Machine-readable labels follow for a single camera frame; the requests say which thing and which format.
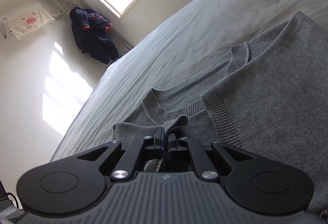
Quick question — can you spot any dark blue hanging jacket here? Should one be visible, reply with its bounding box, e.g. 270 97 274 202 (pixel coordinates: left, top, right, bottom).
69 7 120 64

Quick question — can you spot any black cable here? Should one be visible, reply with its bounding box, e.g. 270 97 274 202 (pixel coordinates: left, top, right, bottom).
0 191 20 214

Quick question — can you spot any grey bed sheet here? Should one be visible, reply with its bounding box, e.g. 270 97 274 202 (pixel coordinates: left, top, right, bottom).
52 0 327 160

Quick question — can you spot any covered white air conditioner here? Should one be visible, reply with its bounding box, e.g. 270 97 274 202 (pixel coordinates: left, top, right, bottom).
1 3 55 40

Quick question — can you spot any grey knitted sweater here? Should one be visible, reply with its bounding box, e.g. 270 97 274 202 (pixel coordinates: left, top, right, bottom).
113 12 327 212

